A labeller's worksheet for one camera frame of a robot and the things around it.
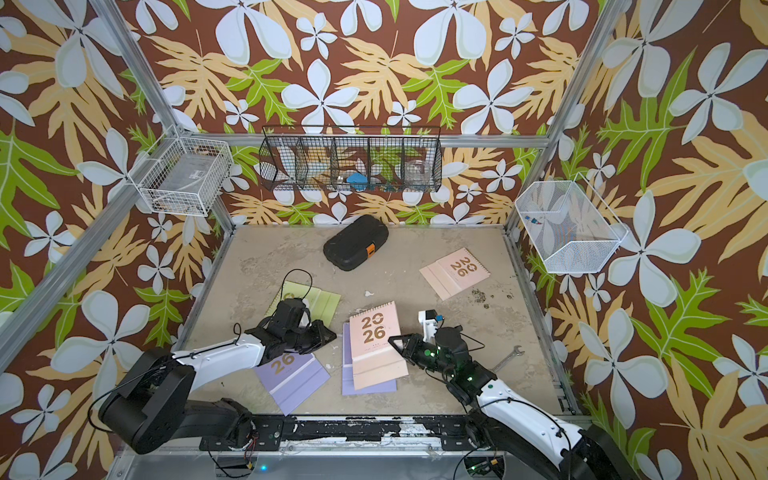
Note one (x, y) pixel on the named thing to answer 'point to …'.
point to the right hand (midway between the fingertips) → (386, 342)
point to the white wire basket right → (570, 226)
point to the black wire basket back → (351, 158)
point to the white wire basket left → (179, 175)
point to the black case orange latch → (350, 245)
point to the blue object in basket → (358, 181)
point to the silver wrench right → (516, 352)
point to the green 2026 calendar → (322, 305)
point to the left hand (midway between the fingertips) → (339, 332)
